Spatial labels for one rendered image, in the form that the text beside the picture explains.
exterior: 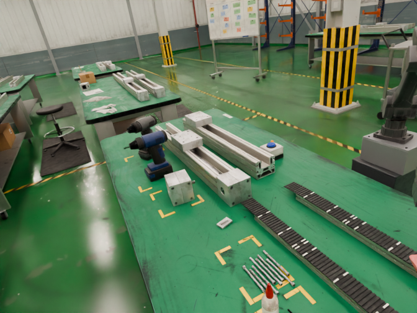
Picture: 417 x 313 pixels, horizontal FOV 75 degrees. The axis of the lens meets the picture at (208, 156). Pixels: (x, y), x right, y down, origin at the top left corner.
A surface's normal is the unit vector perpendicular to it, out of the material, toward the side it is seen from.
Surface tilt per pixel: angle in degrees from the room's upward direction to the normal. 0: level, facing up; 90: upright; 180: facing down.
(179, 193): 90
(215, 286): 0
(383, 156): 90
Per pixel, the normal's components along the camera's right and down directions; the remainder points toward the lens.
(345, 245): -0.13, -0.89
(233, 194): 0.47, 0.34
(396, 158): -0.89, 0.30
